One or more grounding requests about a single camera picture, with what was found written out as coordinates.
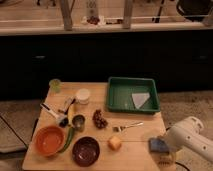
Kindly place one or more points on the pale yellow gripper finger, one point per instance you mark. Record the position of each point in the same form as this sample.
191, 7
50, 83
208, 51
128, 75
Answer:
168, 159

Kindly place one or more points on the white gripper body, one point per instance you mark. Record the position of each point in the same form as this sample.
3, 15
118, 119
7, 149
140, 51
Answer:
172, 143

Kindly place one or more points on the blue sponge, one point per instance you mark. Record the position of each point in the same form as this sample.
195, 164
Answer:
158, 145

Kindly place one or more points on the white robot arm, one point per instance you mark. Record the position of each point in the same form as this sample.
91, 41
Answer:
187, 133

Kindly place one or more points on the purple bowl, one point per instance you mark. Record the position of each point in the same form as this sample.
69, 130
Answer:
86, 151

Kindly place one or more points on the orange bowl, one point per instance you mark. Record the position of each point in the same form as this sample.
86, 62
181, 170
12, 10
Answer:
49, 140

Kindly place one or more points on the yellow cube block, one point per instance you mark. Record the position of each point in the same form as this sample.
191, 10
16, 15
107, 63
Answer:
114, 143

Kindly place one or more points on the grey folded cloth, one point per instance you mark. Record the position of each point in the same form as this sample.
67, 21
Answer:
139, 99

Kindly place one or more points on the metal fork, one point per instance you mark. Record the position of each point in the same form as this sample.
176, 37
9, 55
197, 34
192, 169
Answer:
121, 128

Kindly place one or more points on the green plastic tray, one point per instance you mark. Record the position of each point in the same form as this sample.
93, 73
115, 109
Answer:
120, 90

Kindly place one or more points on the dark grape bunch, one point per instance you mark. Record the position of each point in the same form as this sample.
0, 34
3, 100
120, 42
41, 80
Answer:
98, 120

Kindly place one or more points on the small metal cup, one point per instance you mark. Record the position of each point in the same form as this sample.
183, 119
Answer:
78, 122

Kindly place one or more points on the green chili pepper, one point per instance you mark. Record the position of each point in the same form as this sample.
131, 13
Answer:
70, 136

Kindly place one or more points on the yellow banana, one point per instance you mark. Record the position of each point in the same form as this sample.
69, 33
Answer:
70, 114

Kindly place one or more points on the white black tool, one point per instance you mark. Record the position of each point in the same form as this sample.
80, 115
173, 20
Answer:
66, 106

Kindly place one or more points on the white dish brush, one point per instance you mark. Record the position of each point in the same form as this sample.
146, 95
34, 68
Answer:
61, 119

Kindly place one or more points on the green plastic cup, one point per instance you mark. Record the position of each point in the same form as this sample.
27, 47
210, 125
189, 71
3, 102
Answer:
54, 85

